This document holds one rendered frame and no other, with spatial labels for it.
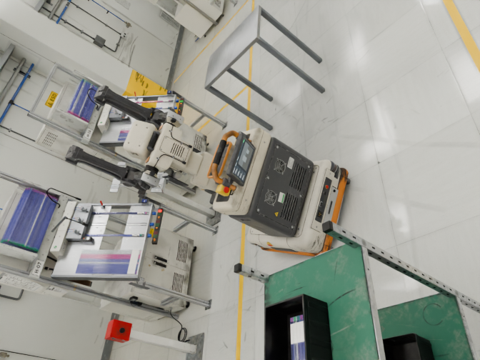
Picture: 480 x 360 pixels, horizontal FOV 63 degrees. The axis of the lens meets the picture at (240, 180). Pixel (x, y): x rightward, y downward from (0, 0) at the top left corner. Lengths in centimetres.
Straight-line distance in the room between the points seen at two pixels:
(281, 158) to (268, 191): 24
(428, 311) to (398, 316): 13
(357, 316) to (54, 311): 419
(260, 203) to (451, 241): 102
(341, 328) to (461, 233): 116
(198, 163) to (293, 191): 64
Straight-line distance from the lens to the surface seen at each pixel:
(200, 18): 725
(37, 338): 497
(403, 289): 231
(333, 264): 133
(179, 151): 244
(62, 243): 356
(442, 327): 178
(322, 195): 255
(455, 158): 246
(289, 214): 246
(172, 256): 386
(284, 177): 245
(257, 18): 340
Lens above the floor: 192
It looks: 30 degrees down
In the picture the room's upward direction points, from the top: 62 degrees counter-clockwise
